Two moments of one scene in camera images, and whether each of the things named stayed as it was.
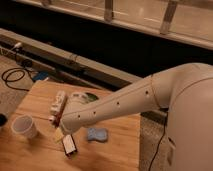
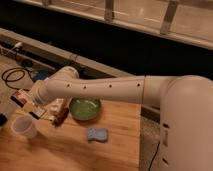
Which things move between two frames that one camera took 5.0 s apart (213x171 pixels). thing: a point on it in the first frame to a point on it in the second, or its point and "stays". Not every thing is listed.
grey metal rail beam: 27,50 stays
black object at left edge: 3,120 stays
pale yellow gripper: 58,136 to 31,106
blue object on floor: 41,75 stays
